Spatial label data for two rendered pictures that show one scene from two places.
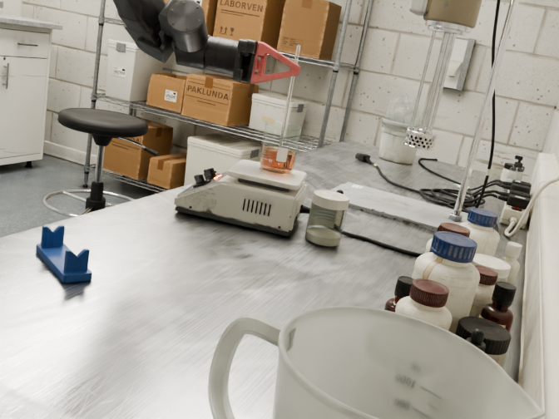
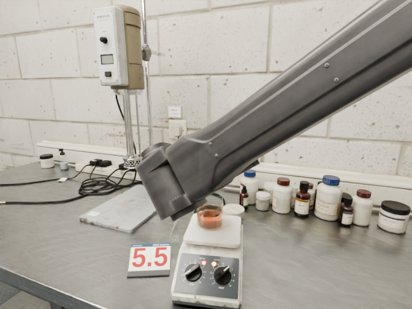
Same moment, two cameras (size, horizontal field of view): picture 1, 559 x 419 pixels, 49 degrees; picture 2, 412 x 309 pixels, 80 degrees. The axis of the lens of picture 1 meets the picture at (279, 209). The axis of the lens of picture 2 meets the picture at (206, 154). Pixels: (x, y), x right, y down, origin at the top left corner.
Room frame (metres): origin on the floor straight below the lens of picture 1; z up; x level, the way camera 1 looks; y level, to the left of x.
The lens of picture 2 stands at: (1.01, 0.53, 1.13)
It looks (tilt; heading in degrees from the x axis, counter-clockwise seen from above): 14 degrees down; 272
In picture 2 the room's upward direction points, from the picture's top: straight up
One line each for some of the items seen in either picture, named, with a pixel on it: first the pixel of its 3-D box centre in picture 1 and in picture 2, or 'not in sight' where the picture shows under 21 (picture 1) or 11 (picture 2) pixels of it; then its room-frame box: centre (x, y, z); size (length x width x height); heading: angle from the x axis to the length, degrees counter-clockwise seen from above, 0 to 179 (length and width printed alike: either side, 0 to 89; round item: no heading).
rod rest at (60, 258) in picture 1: (63, 251); not in sight; (0.67, 0.24, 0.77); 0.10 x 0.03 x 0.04; 41
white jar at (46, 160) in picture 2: (512, 174); (47, 160); (1.87, -0.69, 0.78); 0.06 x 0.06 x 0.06
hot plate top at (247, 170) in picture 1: (268, 174); (214, 228); (1.00, 0.03, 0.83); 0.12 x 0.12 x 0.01; 83
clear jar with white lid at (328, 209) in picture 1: (326, 218); (233, 221); (0.95, -0.08, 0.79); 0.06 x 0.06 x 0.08
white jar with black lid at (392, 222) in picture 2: not in sight; (393, 216); (0.49, -0.13, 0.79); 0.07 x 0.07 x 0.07
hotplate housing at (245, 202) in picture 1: (249, 194); (212, 252); (1.01, 0.06, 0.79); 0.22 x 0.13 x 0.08; 83
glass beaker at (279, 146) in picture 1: (278, 149); (208, 209); (1.02, 0.02, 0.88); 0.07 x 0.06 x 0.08; 55
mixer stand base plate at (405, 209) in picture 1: (398, 206); (134, 203); (1.28, -0.25, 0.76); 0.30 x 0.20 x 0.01; 70
